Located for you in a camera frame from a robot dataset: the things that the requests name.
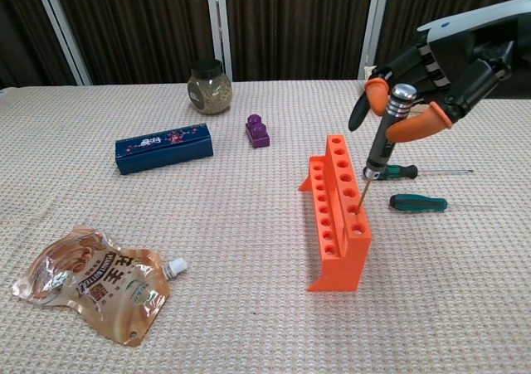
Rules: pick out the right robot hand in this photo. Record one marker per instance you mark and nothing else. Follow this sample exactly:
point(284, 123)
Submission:
point(448, 63)

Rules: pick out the silver precision screwdriver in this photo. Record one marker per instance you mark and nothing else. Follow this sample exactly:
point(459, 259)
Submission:
point(383, 142)

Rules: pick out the orange screwdriver holder rack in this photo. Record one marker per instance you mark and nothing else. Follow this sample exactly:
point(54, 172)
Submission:
point(340, 262)

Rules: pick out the purple toy block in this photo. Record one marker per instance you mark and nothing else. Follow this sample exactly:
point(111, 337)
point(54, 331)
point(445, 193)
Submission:
point(259, 135)

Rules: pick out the glass jar with black lid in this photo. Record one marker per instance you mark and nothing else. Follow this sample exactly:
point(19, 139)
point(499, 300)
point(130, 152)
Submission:
point(209, 94)

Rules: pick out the beige woven tablecloth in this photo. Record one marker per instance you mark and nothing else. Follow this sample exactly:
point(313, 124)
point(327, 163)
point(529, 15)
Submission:
point(228, 224)

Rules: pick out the blue floral print box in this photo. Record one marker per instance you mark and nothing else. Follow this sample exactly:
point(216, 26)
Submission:
point(166, 152)

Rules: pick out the peanut butter spout pouch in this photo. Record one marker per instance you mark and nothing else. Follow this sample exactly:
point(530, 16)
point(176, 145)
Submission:
point(103, 283)

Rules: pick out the white partition frame post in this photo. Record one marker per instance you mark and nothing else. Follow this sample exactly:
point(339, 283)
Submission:
point(219, 30)
point(62, 30)
point(373, 30)

